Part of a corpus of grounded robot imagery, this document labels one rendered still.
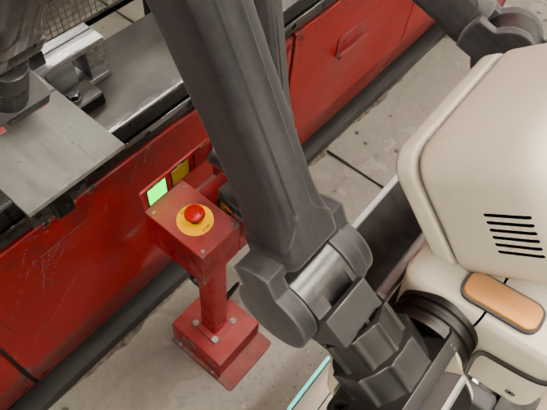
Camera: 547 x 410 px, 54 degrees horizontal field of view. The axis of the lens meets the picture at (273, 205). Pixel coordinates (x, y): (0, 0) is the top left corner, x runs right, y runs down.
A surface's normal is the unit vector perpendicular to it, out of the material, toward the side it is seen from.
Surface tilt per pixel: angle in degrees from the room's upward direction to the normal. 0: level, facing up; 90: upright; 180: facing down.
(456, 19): 73
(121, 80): 0
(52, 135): 0
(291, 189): 63
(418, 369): 37
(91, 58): 90
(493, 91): 42
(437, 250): 90
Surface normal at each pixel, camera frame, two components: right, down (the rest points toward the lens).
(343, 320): 0.51, -0.08
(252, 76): 0.71, 0.26
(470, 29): -0.41, 0.55
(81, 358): 0.07, -0.54
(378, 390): -0.15, 0.42
